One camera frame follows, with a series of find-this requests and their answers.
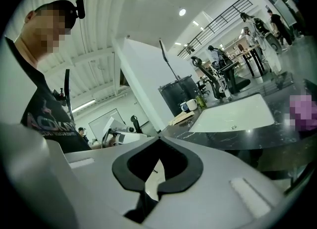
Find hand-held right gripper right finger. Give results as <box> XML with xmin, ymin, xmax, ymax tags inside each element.
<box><xmin>142</xmin><ymin>136</ymin><xmax>287</xmax><ymax>229</ymax></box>

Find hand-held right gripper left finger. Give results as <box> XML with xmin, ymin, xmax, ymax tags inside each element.
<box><xmin>63</xmin><ymin>136</ymin><xmax>163</xmax><ymax>216</ymax></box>

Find black marble vanity table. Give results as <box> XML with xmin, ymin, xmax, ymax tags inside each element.
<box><xmin>159</xmin><ymin>78</ymin><xmax>317</xmax><ymax>180</ymax></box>

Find white sink basin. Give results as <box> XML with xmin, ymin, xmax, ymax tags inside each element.
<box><xmin>189</xmin><ymin>93</ymin><xmax>276</xmax><ymax>133</ymax></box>

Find beige paper packet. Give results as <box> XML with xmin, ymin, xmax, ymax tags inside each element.
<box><xmin>168</xmin><ymin>114</ymin><xmax>189</xmax><ymax>126</ymax></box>
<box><xmin>173</xmin><ymin>111</ymin><xmax>195</xmax><ymax>122</ymax></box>

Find person's black shirt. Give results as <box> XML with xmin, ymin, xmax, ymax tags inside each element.
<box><xmin>4</xmin><ymin>36</ymin><xmax>93</xmax><ymax>154</ymax></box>

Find white mug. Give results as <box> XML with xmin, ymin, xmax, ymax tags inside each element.
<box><xmin>186</xmin><ymin>99</ymin><xmax>198</xmax><ymax>112</ymax></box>

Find green bottle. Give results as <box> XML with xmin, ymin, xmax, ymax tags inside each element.
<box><xmin>195</xmin><ymin>91</ymin><xmax>208</xmax><ymax>110</ymax></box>

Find black glossy cabinet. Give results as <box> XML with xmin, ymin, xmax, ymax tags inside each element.
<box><xmin>158</xmin><ymin>74</ymin><xmax>199</xmax><ymax>117</ymax></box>

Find black boom pole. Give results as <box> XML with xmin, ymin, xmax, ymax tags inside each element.
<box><xmin>159</xmin><ymin>39</ymin><xmax>181</xmax><ymax>80</ymax></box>

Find white fabric cover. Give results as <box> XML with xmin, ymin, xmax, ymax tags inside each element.
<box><xmin>244</xmin><ymin>26</ymin><xmax>282</xmax><ymax>74</ymax></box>

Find person's head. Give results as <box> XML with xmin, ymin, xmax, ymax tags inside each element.
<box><xmin>18</xmin><ymin>7</ymin><xmax>73</xmax><ymax>70</ymax></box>

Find black balcony railing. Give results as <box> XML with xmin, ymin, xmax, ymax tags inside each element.
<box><xmin>176</xmin><ymin>0</ymin><xmax>254</xmax><ymax>59</ymax></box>

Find person's dark cap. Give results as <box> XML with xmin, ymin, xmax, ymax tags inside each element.
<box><xmin>37</xmin><ymin>0</ymin><xmax>78</xmax><ymax>29</ymax></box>

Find whiteboard with black frame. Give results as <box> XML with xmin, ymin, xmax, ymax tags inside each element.
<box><xmin>88</xmin><ymin>108</ymin><xmax>120</xmax><ymax>138</ymax></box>

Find black head-mounted camera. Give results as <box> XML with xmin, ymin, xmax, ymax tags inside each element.
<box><xmin>74</xmin><ymin>0</ymin><xmax>86</xmax><ymax>20</ymax></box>

